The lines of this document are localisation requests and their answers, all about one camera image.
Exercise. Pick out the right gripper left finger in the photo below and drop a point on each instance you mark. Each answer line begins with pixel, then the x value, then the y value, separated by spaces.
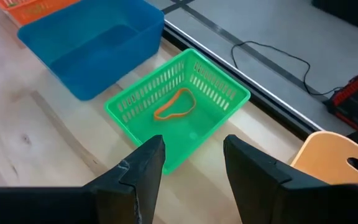
pixel 141 174

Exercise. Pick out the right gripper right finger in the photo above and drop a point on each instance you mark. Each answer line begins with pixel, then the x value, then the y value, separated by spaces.
pixel 253 186

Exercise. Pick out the orange rubber band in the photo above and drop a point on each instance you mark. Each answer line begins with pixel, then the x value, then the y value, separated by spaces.
pixel 166 117

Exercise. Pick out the green rubber band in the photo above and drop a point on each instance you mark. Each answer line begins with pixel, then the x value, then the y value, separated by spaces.
pixel 11 3

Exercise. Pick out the green plastic basket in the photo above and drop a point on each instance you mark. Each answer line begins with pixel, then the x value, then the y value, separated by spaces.
pixel 197 130

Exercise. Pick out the yellow plastic bin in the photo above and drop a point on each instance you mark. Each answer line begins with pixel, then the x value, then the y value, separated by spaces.
pixel 322 158

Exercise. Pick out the red black power station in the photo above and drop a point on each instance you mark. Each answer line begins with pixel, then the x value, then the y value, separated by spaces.
pixel 356 99

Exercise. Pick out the blue plastic bin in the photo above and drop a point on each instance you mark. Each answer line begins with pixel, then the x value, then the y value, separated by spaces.
pixel 89 46

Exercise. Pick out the orange plastic basket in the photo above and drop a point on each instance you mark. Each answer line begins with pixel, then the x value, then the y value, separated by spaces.
pixel 42 12

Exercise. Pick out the black equipment base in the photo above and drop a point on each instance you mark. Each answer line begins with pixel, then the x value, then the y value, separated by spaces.
pixel 346 12

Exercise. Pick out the black aluminium table frame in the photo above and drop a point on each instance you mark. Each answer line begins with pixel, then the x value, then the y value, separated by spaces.
pixel 275 105

